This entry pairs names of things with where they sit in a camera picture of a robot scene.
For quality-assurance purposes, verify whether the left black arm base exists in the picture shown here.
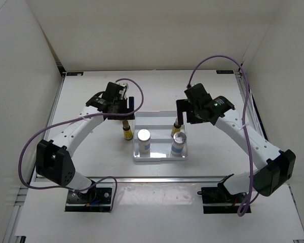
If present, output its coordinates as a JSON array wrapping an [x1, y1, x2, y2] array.
[[64, 184, 115, 213]]

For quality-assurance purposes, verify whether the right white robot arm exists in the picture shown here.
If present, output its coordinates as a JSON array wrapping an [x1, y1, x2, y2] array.
[[176, 84, 296, 203]]

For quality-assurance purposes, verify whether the left blue corner label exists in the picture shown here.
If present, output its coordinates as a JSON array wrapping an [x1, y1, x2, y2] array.
[[66, 72, 84, 76]]

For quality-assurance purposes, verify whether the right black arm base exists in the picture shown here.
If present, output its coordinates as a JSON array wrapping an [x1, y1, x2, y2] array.
[[197, 174, 247, 214]]

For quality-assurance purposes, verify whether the small yellow-label bottle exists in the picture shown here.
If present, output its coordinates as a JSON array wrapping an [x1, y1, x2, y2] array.
[[171, 118, 182, 137], [122, 120, 133, 141]]

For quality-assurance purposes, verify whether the white three-compartment tray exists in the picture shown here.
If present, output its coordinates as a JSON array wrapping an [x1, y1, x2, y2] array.
[[132, 111, 188, 163]]

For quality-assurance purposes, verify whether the right blue corner label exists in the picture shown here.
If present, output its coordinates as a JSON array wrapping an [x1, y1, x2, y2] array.
[[216, 70, 234, 74]]

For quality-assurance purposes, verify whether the blue corner label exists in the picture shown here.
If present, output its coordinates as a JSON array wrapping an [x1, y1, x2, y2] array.
[[216, 70, 234, 74], [66, 72, 84, 76]]

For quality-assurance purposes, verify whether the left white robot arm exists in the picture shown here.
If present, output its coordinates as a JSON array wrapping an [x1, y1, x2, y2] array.
[[35, 78, 136, 203]]

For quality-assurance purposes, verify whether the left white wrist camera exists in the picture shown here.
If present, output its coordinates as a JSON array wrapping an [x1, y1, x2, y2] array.
[[118, 82, 129, 95]]

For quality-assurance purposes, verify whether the white silver-cap bottle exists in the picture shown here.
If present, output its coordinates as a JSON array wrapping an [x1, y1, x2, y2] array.
[[137, 129, 150, 153], [171, 132, 187, 156]]

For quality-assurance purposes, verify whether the purple cable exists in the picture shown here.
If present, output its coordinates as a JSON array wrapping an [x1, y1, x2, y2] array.
[[186, 55, 260, 217], [18, 78, 144, 212]]

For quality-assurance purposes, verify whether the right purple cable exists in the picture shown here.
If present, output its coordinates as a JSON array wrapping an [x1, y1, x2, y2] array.
[[186, 55, 260, 217]]

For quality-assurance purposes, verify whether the aluminium front rail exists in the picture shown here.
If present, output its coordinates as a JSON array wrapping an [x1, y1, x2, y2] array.
[[27, 176, 264, 184]]

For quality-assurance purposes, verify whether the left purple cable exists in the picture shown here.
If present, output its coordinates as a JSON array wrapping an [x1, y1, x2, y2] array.
[[18, 78, 144, 212]]

